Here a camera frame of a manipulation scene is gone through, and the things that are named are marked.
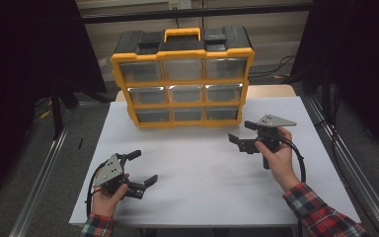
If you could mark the grid of clear drawers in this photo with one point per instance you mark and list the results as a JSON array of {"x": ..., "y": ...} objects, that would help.
[{"x": 182, "y": 69}]

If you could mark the person's left hand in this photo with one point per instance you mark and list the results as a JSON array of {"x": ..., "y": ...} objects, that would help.
[{"x": 105, "y": 204}]

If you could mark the small black floor object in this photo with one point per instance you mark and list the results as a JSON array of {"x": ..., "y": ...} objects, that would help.
[{"x": 80, "y": 143}]

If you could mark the yellow floor tape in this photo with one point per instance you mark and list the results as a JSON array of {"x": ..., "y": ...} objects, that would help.
[{"x": 45, "y": 114}]

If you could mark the black metal stand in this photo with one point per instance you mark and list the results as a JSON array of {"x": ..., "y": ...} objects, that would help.
[{"x": 56, "y": 115}]

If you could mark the black curtain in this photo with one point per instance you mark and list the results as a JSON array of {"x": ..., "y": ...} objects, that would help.
[
  {"x": 13, "y": 65},
  {"x": 358, "y": 49}
]

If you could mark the white wall outlet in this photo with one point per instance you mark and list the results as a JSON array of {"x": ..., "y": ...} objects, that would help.
[{"x": 180, "y": 4}]

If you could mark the aluminium floor rail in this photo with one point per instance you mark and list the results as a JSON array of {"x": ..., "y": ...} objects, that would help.
[
  {"x": 352, "y": 171},
  {"x": 42, "y": 174}
]

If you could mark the black horizontal bar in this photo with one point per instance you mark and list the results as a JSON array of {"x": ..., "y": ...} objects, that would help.
[{"x": 243, "y": 11}]

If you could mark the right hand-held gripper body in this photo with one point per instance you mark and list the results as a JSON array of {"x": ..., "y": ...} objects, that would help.
[{"x": 273, "y": 122}]

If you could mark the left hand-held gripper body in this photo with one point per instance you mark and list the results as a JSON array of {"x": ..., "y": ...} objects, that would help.
[{"x": 110, "y": 172}]

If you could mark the yellow black drawer organizer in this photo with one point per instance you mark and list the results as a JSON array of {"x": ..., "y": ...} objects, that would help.
[{"x": 184, "y": 82}]

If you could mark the clear plastic organizer drawer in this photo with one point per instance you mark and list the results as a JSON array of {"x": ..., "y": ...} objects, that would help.
[{"x": 222, "y": 113}]

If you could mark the person's right hand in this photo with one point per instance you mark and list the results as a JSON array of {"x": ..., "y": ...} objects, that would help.
[{"x": 281, "y": 161}]

